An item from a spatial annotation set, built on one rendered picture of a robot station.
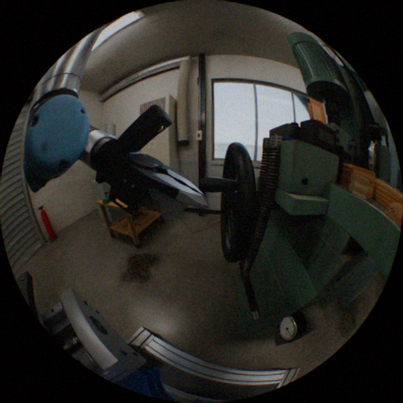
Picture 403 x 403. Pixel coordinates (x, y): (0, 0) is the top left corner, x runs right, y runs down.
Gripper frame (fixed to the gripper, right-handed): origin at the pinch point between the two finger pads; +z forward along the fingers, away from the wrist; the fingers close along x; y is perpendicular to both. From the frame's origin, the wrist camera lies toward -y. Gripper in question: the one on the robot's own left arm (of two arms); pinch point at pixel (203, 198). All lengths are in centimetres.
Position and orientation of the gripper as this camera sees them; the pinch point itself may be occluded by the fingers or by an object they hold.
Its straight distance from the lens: 18.2
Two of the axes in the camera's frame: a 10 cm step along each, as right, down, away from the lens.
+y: -5.1, 7.9, 3.6
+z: 8.6, 5.0, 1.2
